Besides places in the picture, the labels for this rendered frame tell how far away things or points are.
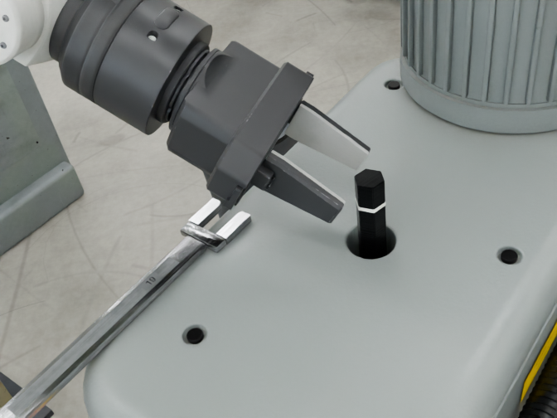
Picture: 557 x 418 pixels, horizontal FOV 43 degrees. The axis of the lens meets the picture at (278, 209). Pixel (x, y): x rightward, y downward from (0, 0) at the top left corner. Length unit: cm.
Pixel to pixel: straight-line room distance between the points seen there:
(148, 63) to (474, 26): 26
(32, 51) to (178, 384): 24
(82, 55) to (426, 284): 28
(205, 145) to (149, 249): 284
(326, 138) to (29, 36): 21
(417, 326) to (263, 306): 11
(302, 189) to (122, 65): 14
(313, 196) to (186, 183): 312
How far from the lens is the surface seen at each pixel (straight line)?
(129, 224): 345
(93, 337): 51
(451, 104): 62
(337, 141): 51
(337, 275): 51
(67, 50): 48
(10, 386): 302
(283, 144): 274
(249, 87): 48
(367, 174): 49
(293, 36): 458
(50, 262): 343
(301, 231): 54
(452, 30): 59
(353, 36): 451
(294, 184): 46
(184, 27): 47
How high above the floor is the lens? 227
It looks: 43 degrees down
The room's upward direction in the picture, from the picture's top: 10 degrees counter-clockwise
